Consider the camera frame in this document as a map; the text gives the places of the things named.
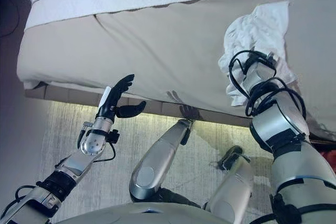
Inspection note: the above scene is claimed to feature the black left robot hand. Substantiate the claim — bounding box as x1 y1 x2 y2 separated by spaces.
96 74 147 120

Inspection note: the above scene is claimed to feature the white garment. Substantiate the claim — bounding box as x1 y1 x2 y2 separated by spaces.
217 0 299 108

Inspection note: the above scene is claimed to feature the orange garment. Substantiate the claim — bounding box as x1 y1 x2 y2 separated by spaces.
318 148 336 174

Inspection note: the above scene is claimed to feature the bed with beige cover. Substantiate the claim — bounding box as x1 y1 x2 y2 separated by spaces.
15 0 336 144

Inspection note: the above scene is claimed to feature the grey striped area rug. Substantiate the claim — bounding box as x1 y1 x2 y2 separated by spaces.
39 100 336 224

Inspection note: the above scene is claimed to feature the grey robot torso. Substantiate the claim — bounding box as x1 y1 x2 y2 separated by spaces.
49 202 237 224

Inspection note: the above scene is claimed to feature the silver right robot leg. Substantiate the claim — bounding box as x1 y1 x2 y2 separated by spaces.
204 145 260 224

